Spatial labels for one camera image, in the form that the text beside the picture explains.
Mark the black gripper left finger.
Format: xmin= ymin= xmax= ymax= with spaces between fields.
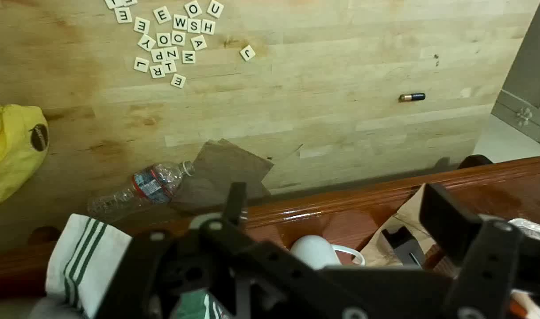
xmin=98 ymin=181 xmax=365 ymax=319

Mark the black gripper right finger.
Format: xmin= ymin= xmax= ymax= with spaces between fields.
xmin=420 ymin=183 xmax=526 ymax=319

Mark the white letter tile J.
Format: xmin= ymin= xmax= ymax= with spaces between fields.
xmin=239 ymin=45 xmax=259 ymax=65

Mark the white letter tile M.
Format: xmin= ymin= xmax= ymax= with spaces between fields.
xmin=179 ymin=49 xmax=198 ymax=66

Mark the white letter tile R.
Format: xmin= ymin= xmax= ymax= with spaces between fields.
xmin=149 ymin=63 xmax=167 ymax=82

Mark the white letter tile A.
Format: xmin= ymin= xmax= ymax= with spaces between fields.
xmin=190 ymin=34 xmax=209 ymax=54

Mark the white letter tile H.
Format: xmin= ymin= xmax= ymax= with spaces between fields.
xmin=200 ymin=18 xmax=218 ymax=38

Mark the white letter tile Y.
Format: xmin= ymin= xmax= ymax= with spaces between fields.
xmin=137 ymin=34 xmax=158 ymax=54

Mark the white letter tile W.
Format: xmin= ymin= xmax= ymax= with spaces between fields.
xmin=170 ymin=15 xmax=190 ymax=33

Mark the white letter tile U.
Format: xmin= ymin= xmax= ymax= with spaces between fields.
xmin=206 ymin=0 xmax=225 ymax=20

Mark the white ceramic mug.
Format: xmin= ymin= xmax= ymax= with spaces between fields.
xmin=289 ymin=235 xmax=367 ymax=272

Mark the large aluminium foil tray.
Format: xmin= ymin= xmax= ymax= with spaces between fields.
xmin=507 ymin=215 xmax=540 ymax=242

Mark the black block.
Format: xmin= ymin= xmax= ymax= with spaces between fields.
xmin=381 ymin=228 xmax=427 ymax=270

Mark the brown paper sheet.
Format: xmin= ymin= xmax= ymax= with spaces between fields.
xmin=170 ymin=139 xmax=275 ymax=215

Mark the brown cardboard sheet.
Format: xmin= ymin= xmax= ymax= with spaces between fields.
xmin=360 ymin=183 xmax=461 ymax=272

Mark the crushed clear plastic bottle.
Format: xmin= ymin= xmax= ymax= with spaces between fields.
xmin=85 ymin=160 xmax=197 ymax=219

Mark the green striped white towel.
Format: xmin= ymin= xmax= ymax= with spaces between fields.
xmin=44 ymin=213 xmax=133 ymax=319

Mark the pale cabinet with drawers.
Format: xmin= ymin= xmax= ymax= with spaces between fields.
xmin=491 ymin=0 xmax=540 ymax=153

